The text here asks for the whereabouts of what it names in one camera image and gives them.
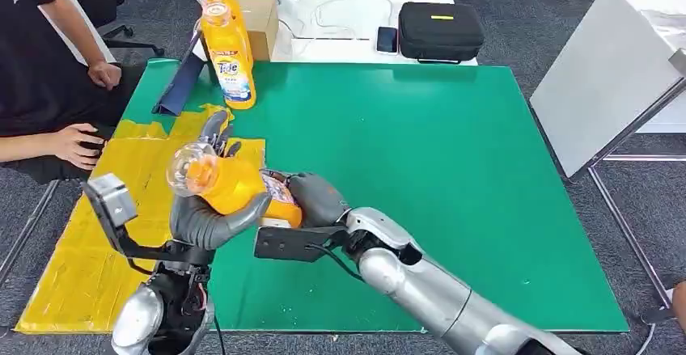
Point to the dark blue folder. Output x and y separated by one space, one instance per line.
179 87

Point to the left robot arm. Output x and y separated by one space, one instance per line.
136 315

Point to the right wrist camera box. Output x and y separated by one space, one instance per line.
289 243

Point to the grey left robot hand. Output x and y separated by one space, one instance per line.
214 229

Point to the green table mat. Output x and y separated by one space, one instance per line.
428 138

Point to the yellow sheet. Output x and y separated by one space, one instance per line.
69 277

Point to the grey metal floor frame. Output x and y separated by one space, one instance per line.
28 229

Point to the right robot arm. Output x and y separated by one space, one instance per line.
428 293

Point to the black smartphone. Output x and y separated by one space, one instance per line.
387 39

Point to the black zip case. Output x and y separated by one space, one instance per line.
439 36

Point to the white table with steel frame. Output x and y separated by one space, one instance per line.
605 74

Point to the person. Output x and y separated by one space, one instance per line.
32 74
680 307

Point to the cardboard box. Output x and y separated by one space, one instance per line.
262 20

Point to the person's right hand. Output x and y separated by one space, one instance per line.
80 146

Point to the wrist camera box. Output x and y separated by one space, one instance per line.
289 243
110 202

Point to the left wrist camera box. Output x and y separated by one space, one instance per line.
110 202

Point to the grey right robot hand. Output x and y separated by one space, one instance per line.
319 200

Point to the person's left hand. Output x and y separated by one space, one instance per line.
104 75

